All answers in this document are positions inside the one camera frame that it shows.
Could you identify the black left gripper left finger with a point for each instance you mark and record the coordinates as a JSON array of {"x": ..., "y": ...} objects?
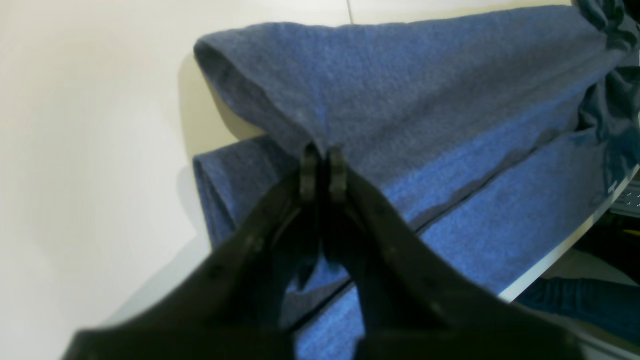
[{"x": 229, "y": 308}]

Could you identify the blue grey T-shirt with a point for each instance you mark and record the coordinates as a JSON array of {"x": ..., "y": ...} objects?
[{"x": 494, "y": 135}]

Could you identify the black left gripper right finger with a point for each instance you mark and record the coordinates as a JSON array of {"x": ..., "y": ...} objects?
[{"x": 413, "y": 304}]

